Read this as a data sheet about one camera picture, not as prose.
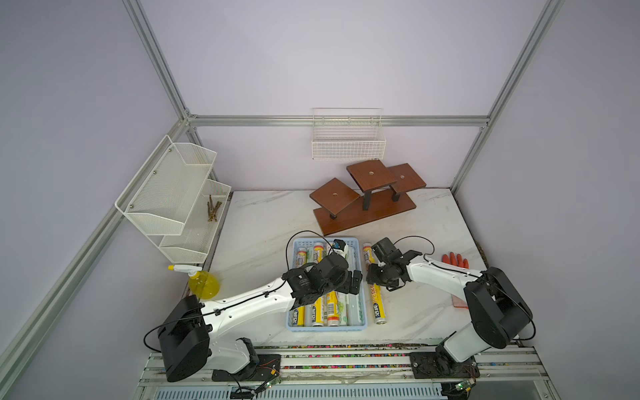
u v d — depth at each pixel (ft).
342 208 3.05
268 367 2.40
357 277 2.24
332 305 2.57
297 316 2.62
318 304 2.57
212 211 3.13
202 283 2.63
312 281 1.90
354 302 2.70
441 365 2.13
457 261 3.20
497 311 1.47
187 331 1.31
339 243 2.26
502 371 2.44
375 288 2.82
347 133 3.12
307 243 3.13
